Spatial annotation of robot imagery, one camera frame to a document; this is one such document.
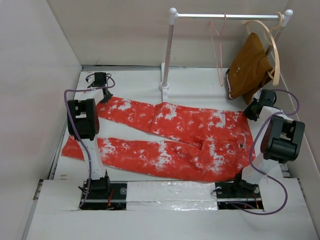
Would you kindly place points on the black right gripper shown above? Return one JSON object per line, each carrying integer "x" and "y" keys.
{"x": 247, "y": 113}

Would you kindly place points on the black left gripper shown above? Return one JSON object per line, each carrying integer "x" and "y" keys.
{"x": 108, "y": 98}

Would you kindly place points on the orange white tie-dye trousers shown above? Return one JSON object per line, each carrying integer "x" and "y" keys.
{"x": 197, "y": 144}

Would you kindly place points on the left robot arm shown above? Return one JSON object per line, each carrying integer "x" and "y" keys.
{"x": 83, "y": 124}

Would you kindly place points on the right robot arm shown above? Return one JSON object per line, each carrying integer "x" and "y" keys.
{"x": 280, "y": 144}

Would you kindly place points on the beige plastic hanger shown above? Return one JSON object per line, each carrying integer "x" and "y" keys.
{"x": 270, "y": 35}

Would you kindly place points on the brown shorts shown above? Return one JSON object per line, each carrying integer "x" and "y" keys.
{"x": 249, "y": 71}

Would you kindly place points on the white clothes rack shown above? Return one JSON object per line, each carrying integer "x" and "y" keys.
{"x": 173, "y": 16}

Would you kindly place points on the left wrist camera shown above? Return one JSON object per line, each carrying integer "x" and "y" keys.
{"x": 90, "y": 80}

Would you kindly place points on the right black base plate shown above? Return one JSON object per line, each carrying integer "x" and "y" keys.
{"x": 231, "y": 199}

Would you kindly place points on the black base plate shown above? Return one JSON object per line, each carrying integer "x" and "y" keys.
{"x": 114, "y": 200}
{"x": 231, "y": 199}

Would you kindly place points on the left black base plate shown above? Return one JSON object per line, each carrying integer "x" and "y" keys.
{"x": 114, "y": 200}

